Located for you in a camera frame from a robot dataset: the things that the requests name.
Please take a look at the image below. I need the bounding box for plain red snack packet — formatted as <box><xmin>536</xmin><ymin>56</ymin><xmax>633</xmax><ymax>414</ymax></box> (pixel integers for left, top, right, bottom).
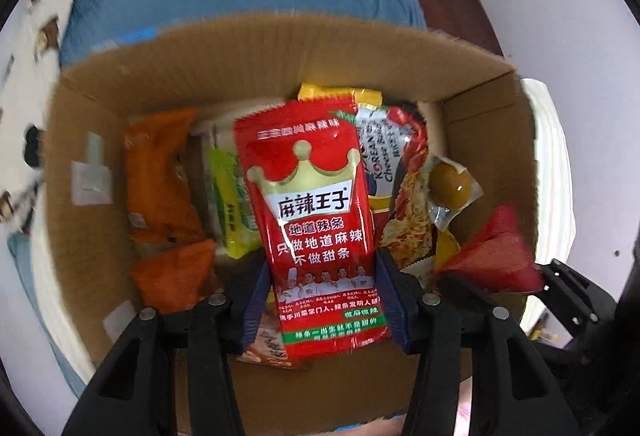
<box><xmin>432</xmin><ymin>205</ymin><xmax>546</xmax><ymax>294</ymax></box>

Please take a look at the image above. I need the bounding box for red noodle packet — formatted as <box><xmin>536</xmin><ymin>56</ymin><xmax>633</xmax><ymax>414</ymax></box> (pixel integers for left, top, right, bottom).
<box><xmin>377</xmin><ymin>106</ymin><xmax>441</xmax><ymax>277</ymax></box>

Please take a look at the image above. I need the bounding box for white printed pillow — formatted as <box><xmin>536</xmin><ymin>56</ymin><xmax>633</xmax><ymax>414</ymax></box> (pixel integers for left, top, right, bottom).
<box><xmin>0</xmin><ymin>0</ymin><xmax>83</xmax><ymax>237</ymax></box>

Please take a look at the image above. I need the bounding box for green yellow snack packet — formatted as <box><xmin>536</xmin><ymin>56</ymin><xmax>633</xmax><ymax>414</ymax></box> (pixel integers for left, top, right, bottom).
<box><xmin>207</xmin><ymin>146</ymin><xmax>263</xmax><ymax>259</ymax></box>

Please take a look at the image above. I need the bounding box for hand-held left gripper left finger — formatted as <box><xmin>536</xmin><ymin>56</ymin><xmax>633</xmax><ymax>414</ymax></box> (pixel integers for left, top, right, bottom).
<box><xmin>62</xmin><ymin>258</ymin><xmax>273</xmax><ymax>436</ymax></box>

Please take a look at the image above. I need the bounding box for small yellow snack packet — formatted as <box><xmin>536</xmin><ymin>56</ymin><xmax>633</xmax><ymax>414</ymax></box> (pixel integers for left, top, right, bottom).
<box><xmin>435</xmin><ymin>231</ymin><xmax>463</xmax><ymax>277</ymax></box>

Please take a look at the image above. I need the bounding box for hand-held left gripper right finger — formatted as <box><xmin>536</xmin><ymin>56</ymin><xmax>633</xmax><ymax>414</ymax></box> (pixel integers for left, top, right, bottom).
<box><xmin>375</xmin><ymin>247</ymin><xmax>583</xmax><ymax>436</ymax></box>

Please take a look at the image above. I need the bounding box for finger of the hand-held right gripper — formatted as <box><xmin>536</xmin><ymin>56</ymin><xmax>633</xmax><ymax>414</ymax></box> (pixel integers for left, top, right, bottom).
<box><xmin>436</xmin><ymin>272</ymin><xmax>526</xmax><ymax>317</ymax></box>

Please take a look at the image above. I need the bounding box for large orange snack packet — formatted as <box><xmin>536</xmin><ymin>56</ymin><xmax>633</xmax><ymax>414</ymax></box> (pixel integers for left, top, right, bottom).
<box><xmin>122</xmin><ymin>107</ymin><xmax>208</xmax><ymax>244</ymax></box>

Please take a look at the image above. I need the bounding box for beige snack packet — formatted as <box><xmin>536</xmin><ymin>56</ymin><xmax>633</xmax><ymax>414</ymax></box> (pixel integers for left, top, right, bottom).
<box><xmin>235</xmin><ymin>306</ymin><xmax>308</xmax><ymax>369</ymax></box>

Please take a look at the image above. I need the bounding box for printed cardboard box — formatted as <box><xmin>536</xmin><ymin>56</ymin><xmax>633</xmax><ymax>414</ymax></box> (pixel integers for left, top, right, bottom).
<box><xmin>40</xmin><ymin>13</ymin><xmax>541</xmax><ymax>432</ymax></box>

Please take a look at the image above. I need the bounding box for clear braised egg packet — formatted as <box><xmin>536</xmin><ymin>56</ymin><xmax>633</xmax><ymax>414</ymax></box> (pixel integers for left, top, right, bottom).
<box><xmin>422</xmin><ymin>156</ymin><xmax>483</xmax><ymax>231</ymax></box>

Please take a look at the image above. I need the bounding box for teal cloth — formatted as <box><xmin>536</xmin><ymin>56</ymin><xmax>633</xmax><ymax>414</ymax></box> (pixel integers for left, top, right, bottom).
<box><xmin>7</xmin><ymin>233</ymin><xmax>88</xmax><ymax>397</ymax></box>

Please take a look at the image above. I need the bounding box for red crown print snack packet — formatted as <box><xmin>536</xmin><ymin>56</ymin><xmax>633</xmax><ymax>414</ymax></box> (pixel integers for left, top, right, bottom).
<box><xmin>234</xmin><ymin>100</ymin><xmax>392</xmax><ymax>361</ymax></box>

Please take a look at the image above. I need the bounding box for small orange snack packet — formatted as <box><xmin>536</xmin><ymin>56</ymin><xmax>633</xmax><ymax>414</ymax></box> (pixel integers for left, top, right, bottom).
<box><xmin>129</xmin><ymin>238</ymin><xmax>218</xmax><ymax>314</ymax></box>

